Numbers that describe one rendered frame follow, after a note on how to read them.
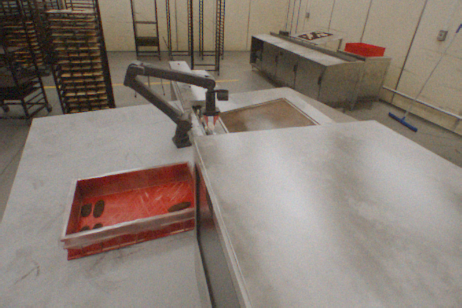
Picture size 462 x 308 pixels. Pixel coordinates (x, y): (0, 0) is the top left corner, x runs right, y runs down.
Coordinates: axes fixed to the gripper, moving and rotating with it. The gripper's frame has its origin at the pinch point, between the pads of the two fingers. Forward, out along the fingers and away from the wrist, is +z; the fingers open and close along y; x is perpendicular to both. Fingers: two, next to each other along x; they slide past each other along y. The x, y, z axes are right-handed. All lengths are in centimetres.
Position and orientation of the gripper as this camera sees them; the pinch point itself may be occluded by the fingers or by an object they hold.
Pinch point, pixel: (210, 124)
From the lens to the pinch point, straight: 152.7
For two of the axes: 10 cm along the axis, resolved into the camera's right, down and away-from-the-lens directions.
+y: 9.6, -1.1, 2.6
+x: -2.8, -4.5, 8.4
